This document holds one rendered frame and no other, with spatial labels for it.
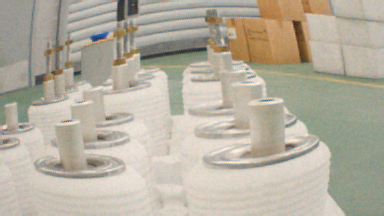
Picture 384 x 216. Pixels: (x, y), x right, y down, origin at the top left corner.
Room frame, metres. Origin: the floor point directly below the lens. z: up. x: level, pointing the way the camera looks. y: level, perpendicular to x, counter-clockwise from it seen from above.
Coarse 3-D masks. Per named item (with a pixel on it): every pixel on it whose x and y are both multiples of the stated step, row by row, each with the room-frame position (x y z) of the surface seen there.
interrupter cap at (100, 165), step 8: (40, 160) 0.47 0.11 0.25; (48, 160) 0.47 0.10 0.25; (56, 160) 0.48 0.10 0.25; (88, 160) 0.48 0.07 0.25; (96, 160) 0.48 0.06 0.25; (104, 160) 0.48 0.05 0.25; (112, 160) 0.48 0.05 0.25; (120, 160) 0.47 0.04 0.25; (40, 168) 0.44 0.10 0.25; (48, 168) 0.44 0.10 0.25; (56, 168) 0.46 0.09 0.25; (88, 168) 0.47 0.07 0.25; (96, 168) 0.45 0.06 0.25; (104, 168) 0.45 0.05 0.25; (112, 168) 0.44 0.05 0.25; (120, 168) 0.45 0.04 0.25; (56, 176) 0.43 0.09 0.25; (64, 176) 0.43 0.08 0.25; (72, 176) 0.43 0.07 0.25; (80, 176) 0.43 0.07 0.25; (88, 176) 0.43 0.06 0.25; (96, 176) 0.43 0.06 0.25; (104, 176) 0.44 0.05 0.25
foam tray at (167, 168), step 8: (176, 120) 1.25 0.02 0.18; (168, 128) 1.17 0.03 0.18; (176, 128) 1.16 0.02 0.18; (176, 136) 1.09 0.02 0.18; (168, 144) 1.05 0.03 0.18; (176, 144) 1.03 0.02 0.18; (168, 152) 1.05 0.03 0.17; (176, 152) 0.97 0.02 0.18; (152, 160) 0.92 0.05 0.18; (160, 160) 0.92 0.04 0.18; (168, 160) 0.93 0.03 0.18; (176, 160) 0.92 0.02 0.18; (160, 168) 0.92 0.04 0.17; (168, 168) 0.92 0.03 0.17; (176, 168) 0.92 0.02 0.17; (160, 176) 0.92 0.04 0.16; (168, 176) 0.92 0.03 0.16; (176, 176) 0.92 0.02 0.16; (160, 184) 0.92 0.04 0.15; (176, 184) 0.92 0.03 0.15
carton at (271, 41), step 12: (252, 24) 5.02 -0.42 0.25; (264, 24) 4.87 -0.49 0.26; (276, 24) 4.88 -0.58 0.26; (288, 24) 4.93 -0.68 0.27; (252, 36) 5.05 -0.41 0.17; (264, 36) 4.90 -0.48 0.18; (276, 36) 4.87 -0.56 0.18; (288, 36) 4.92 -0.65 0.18; (252, 48) 5.07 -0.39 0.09; (264, 48) 4.93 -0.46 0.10; (276, 48) 4.86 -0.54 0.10; (288, 48) 4.91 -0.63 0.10; (252, 60) 5.10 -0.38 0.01; (264, 60) 4.96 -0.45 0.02; (276, 60) 4.85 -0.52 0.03; (288, 60) 4.90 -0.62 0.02
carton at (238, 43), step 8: (232, 24) 5.29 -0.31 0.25; (240, 24) 5.19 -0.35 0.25; (232, 32) 5.31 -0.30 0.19; (240, 32) 5.21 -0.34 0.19; (232, 40) 5.33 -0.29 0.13; (240, 40) 5.23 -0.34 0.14; (232, 48) 5.34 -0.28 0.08; (240, 48) 5.25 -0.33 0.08; (248, 48) 5.17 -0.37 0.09; (232, 56) 5.36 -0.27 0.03; (240, 56) 5.26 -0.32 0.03; (248, 56) 5.17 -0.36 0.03
